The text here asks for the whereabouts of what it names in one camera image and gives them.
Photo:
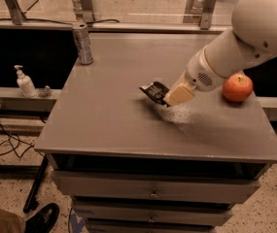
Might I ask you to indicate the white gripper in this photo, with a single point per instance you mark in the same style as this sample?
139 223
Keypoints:
197 72

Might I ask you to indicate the black rxbar chocolate wrapper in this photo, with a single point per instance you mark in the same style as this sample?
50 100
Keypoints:
156 91

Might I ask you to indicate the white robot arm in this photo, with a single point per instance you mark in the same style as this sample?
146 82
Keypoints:
250 41

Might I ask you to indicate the red apple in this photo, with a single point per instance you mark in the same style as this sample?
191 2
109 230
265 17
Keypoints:
237 88

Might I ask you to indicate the grey drawer cabinet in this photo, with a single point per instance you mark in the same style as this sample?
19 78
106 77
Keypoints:
133 166

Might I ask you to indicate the silver drink can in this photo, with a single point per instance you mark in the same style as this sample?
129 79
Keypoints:
82 42

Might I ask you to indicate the small grey metal object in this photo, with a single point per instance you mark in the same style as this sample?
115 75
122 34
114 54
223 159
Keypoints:
45 91

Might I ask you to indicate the white pump sanitizer bottle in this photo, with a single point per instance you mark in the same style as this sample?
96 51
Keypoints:
25 83

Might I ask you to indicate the black leaning pole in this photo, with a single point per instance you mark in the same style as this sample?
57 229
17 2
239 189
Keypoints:
31 203

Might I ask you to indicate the black leather shoe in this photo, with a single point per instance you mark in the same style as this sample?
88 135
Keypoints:
44 220

